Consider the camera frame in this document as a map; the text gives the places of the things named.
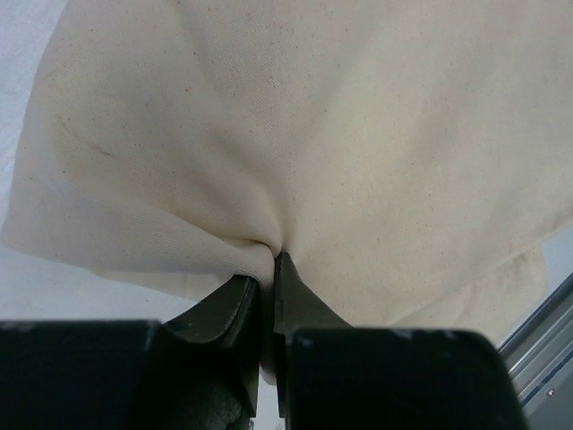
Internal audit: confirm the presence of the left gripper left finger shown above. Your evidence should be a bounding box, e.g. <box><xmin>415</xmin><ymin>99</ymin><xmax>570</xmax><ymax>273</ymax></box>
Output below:
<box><xmin>164</xmin><ymin>276</ymin><xmax>261</xmax><ymax>417</ymax></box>

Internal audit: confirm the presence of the beige cloth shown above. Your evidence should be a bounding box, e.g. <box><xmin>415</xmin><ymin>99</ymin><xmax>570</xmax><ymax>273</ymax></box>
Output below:
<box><xmin>1</xmin><ymin>0</ymin><xmax>573</xmax><ymax>386</ymax></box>

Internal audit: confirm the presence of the aluminium rail frame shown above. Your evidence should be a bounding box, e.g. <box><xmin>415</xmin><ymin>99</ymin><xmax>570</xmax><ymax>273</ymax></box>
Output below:
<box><xmin>500</xmin><ymin>277</ymin><xmax>573</xmax><ymax>430</ymax></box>

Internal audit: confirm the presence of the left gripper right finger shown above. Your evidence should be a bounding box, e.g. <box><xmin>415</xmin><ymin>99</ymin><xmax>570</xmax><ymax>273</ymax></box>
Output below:
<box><xmin>272</xmin><ymin>252</ymin><xmax>351</xmax><ymax>421</ymax></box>

